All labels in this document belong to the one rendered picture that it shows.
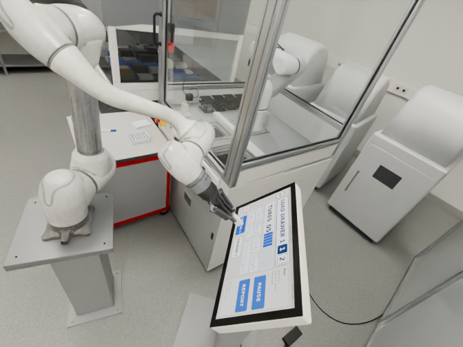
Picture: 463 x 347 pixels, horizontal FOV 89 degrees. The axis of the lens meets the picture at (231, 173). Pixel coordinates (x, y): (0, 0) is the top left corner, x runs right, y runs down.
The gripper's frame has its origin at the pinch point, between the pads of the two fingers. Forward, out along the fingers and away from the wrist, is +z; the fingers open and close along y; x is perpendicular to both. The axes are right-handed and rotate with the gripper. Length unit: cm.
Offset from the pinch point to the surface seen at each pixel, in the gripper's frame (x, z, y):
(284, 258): -20.7, 3.8, -21.5
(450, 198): -114, 269, 209
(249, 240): -5.8, 3.8, -9.9
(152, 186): 88, -11, 62
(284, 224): -20.7, 3.8, -8.0
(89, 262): 74, -20, -13
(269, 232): -14.5, 3.8, -9.1
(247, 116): -21.0, -26.4, 27.4
